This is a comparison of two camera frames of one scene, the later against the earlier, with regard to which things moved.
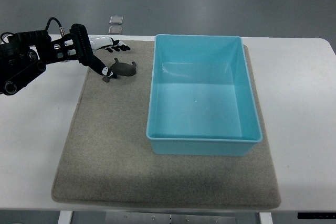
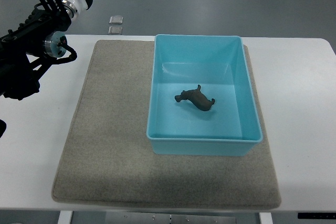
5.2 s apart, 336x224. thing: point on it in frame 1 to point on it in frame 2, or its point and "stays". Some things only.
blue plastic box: x=201 y=102 stays
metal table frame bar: x=136 y=217 stays
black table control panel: x=321 y=215 stays
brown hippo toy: x=122 y=69 to x=201 y=102
